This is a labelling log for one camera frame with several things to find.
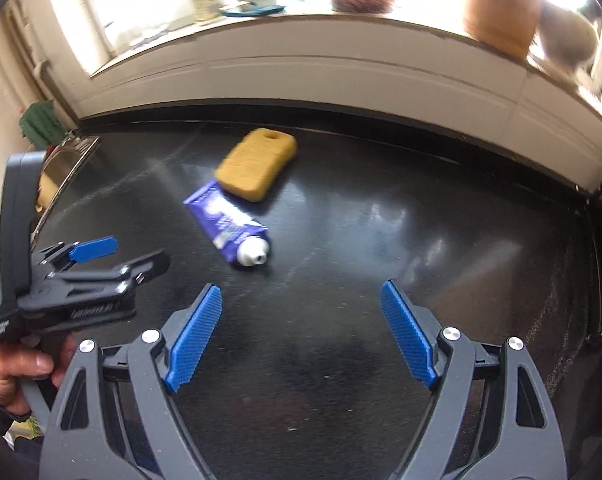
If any yellow sponge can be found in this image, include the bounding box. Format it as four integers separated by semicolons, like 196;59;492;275
215;128;298;203

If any purple toothpaste tube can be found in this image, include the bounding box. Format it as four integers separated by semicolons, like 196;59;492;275
182;178;272;268

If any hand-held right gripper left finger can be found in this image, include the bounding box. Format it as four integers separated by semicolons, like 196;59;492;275
38;282;224;480

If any teal cloth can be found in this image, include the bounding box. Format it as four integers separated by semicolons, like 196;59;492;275
220;2;287;18

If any grey round pot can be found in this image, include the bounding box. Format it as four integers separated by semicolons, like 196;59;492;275
528;0;599;81

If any person's left hand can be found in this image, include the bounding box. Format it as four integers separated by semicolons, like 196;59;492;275
0;332;79;417

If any window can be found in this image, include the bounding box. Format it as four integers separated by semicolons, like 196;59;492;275
41;0;602;106

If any white wall pipe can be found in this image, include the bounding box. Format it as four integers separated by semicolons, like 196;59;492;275
11;0;56;103

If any green cloth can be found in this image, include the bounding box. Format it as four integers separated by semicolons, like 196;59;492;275
20;101;66;148

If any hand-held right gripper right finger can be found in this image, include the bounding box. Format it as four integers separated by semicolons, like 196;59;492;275
381;279;567;480

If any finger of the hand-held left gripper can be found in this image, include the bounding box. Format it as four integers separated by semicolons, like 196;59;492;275
43;252;172;307
33;236;118;281

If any brown ceramic jar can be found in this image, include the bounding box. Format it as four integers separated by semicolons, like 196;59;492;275
464;0;544;58

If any steel sink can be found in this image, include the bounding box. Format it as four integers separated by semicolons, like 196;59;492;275
33;135;102;226

